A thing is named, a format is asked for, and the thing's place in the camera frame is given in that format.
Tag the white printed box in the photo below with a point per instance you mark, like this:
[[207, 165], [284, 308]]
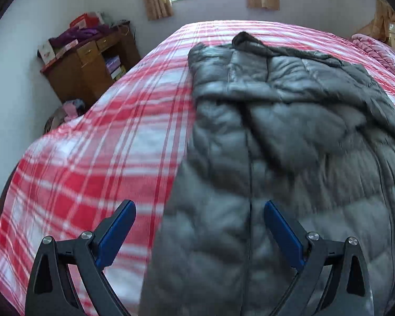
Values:
[[47, 53]]

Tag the pile of clothes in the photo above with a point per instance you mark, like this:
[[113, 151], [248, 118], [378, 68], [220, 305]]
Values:
[[64, 113]]

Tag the stack of boxes in desk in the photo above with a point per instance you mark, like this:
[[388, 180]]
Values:
[[116, 67]]

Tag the pink floral quilt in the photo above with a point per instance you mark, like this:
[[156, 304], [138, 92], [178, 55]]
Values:
[[381, 52]]

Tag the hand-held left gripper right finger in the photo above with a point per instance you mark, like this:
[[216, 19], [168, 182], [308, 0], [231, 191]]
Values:
[[284, 237]]

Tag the bed with red plaid sheet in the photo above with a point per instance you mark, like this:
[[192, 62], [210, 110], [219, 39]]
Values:
[[102, 138]]

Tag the red cardboard box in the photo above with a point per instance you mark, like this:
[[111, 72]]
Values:
[[85, 19]]

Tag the grey puffer jacket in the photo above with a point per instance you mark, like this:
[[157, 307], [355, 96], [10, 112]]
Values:
[[283, 138]]

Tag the brown wooden desk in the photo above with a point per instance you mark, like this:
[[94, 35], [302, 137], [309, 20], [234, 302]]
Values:
[[85, 69]]

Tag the purple garment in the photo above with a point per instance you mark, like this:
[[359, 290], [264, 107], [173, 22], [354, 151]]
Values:
[[80, 34]]

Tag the flat pink box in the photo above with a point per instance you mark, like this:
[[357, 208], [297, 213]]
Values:
[[66, 47]]

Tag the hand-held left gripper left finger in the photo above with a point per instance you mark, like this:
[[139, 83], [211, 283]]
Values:
[[113, 237]]

